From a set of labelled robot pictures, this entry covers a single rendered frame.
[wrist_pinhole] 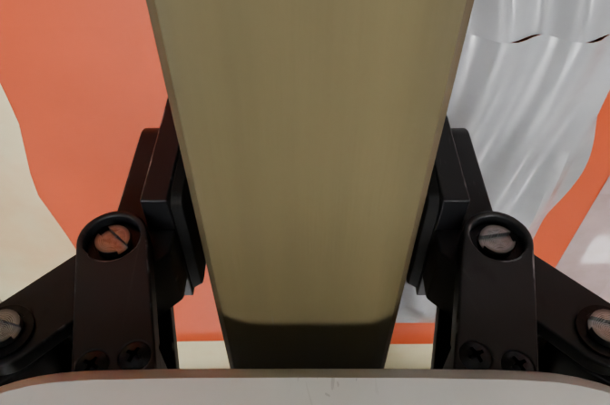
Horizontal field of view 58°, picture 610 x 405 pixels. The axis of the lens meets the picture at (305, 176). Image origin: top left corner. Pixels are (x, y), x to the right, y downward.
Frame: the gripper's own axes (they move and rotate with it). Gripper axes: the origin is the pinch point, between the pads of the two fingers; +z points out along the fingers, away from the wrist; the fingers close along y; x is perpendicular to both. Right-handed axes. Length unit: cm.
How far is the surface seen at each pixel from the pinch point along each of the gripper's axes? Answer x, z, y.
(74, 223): -9.4, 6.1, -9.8
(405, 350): -21.2, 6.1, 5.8
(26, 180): -6.7, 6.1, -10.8
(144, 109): -3.1, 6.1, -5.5
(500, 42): 0.0, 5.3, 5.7
